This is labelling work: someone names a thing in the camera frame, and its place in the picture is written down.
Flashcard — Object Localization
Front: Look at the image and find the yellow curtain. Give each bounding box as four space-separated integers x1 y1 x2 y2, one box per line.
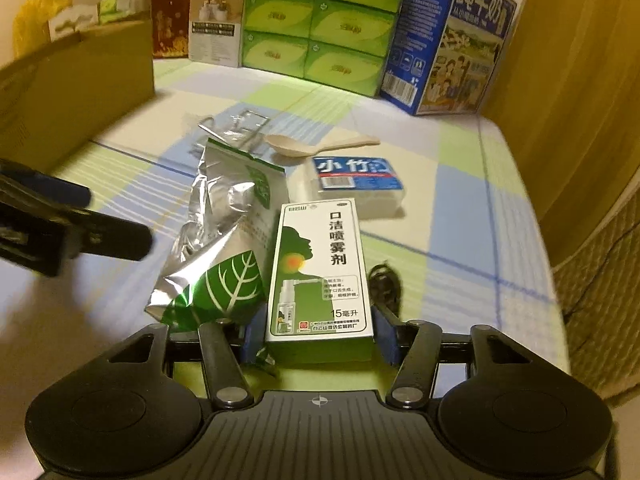
479 0 640 223

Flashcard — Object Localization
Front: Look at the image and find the white picture product box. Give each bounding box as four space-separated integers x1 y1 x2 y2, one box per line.
188 0 247 68

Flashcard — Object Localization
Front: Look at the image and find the black cord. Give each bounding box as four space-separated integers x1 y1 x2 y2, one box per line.
367 262 402 314

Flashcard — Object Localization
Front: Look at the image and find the blue milk carton box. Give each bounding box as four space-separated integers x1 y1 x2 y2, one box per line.
378 0 518 116

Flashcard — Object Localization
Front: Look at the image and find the dark red gift box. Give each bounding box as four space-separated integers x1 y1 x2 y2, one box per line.
150 0 194 60

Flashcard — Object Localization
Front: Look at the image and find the stack of green tissue packs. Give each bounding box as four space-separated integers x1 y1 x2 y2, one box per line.
241 0 414 99

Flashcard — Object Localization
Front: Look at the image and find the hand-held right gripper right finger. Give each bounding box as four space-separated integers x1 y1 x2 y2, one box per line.
372 305 544 409

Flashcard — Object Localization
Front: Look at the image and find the silver green leaf foil bag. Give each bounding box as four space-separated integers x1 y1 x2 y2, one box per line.
144 137 289 334

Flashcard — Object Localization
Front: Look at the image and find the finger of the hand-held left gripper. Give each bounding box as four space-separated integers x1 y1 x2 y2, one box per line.
65 209 154 261
0 160 94 210

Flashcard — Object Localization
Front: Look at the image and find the wooden spoon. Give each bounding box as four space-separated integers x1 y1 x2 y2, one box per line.
263 133 380 161

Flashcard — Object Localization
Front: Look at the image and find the long brown cardboard box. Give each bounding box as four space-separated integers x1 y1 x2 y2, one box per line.
0 17 156 175

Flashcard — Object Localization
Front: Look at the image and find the white cut-out paper box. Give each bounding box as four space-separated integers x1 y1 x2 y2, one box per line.
47 7 101 42

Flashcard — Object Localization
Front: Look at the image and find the yellow plastic bag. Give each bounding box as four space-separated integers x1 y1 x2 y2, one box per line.
12 0 74 59

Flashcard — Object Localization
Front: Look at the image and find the small green box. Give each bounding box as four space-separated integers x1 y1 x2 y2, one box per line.
97 0 136 26

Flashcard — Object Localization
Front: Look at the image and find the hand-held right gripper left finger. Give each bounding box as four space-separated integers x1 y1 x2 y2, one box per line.
95 310 267 409

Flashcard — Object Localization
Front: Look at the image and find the white green spray box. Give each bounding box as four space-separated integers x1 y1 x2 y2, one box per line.
263 197 375 362

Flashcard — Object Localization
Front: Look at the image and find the plaid cloth covered desktop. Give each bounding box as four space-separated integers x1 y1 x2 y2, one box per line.
0 54 572 403

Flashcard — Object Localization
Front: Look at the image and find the blue white tissue packet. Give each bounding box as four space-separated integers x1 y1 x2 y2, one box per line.
299 155 406 219

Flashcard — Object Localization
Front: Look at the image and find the metal wire clip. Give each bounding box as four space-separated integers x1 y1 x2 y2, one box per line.
192 114 236 154
231 109 271 144

